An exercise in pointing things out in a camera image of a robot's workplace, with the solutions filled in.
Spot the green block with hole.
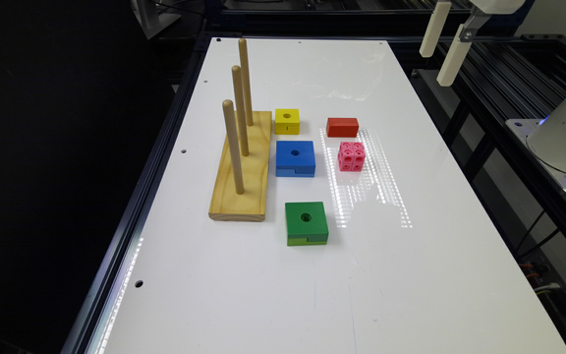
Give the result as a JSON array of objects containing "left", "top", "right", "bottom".
[{"left": 285, "top": 202, "right": 329, "bottom": 246}]

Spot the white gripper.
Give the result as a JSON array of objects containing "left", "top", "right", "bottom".
[{"left": 419, "top": 0, "right": 525, "bottom": 87}]

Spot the blue block with hole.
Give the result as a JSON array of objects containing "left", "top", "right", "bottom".
[{"left": 275, "top": 141, "right": 315, "bottom": 177}]

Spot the rear wooden peg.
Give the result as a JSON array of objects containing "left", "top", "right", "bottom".
[{"left": 238, "top": 37, "right": 254, "bottom": 126}]

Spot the yellow block with hole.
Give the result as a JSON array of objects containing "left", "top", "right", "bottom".
[{"left": 274, "top": 109, "right": 300, "bottom": 135}]

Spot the middle wooden peg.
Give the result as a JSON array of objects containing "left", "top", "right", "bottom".
[{"left": 232, "top": 65, "right": 250, "bottom": 156}]

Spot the wooden peg board base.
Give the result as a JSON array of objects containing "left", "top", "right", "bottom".
[{"left": 208, "top": 111, "right": 272, "bottom": 221}]

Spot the black aluminium frame rack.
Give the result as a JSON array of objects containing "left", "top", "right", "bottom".
[{"left": 410, "top": 32, "right": 566, "bottom": 276}]

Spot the pink studded cube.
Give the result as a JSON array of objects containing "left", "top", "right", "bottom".
[{"left": 338, "top": 142, "right": 366, "bottom": 172}]

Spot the wooden peg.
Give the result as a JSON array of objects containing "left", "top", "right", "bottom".
[
  {"left": 232, "top": 65, "right": 250, "bottom": 156},
  {"left": 238, "top": 37, "right": 254, "bottom": 126},
  {"left": 222, "top": 99, "right": 245, "bottom": 195}
]

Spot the front wooden peg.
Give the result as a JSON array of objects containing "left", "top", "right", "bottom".
[{"left": 222, "top": 99, "right": 245, "bottom": 195}]

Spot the red rectangular block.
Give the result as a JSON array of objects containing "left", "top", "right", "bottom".
[{"left": 326, "top": 117, "right": 359, "bottom": 138}]

